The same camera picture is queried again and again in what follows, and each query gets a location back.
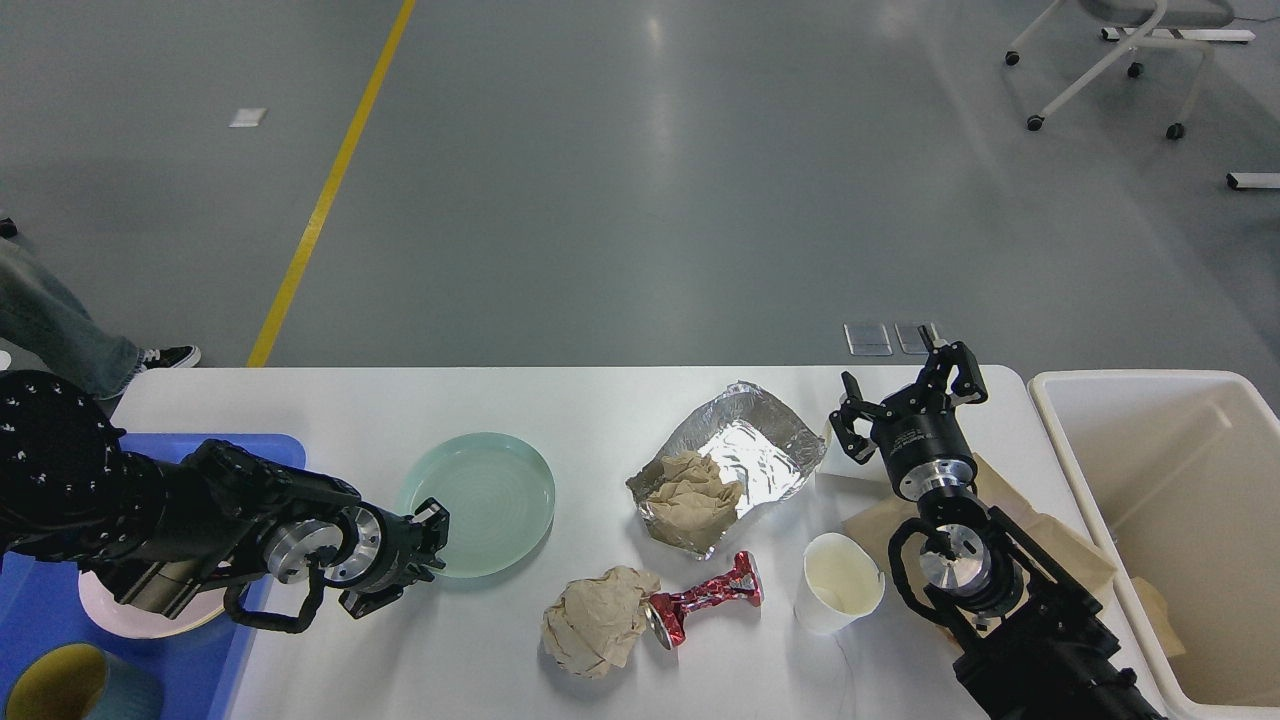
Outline brown paper scrap in bin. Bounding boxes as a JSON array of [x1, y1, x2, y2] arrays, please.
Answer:
[[1130, 577, 1187, 659]]

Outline white plastic bin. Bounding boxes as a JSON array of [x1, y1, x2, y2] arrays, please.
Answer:
[[1028, 370, 1279, 719]]

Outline upright white paper cup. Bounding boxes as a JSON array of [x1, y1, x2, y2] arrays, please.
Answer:
[[794, 532, 886, 635]]

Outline pink plate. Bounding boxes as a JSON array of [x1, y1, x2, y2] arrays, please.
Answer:
[[77, 571, 224, 639]]

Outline crumpled brown paper in foil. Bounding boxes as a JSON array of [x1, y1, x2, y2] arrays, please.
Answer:
[[641, 451, 745, 556]]

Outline lying white paper cup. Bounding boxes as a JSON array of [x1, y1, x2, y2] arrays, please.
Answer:
[[817, 421, 890, 487]]

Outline floor socket plate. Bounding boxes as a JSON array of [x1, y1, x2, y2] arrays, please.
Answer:
[[844, 322, 895, 357], [893, 322, 946, 355]]

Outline brown paper bag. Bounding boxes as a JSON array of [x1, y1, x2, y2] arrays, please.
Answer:
[[841, 455, 1116, 607]]

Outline crumpled brown paper ball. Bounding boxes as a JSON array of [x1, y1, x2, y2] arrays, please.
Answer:
[[541, 565, 660, 679]]

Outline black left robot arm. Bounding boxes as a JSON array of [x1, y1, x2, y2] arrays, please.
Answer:
[[1, 370, 451, 634]]

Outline white bar on floor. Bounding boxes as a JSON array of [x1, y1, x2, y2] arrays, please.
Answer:
[[1225, 170, 1280, 191]]

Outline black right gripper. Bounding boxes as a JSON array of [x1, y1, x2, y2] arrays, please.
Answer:
[[829, 325, 989, 502]]

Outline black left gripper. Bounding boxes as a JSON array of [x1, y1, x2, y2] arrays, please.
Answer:
[[330, 498, 451, 619]]

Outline crushed red can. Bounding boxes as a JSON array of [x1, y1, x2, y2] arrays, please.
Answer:
[[643, 550, 763, 651]]

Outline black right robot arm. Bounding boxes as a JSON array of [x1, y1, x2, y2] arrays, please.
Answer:
[[829, 324, 1158, 719]]

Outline right floor socket plate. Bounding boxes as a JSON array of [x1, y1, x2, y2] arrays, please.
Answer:
[[893, 322, 946, 355]]

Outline left floor socket plate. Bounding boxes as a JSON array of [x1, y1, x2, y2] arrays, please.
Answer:
[[844, 322, 895, 357]]

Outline dark teal mug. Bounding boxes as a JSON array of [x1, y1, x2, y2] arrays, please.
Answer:
[[3, 643, 163, 719]]

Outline light green plate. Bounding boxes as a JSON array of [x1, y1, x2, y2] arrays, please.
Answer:
[[396, 432, 556, 578]]

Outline blue plastic tray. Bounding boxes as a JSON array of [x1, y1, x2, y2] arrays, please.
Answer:
[[0, 432, 307, 720]]

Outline white rolling chair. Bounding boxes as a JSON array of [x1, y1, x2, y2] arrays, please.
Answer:
[[1025, 1, 1256, 141]]

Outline person in jeans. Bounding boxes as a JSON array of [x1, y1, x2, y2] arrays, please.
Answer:
[[1, 215, 202, 400]]

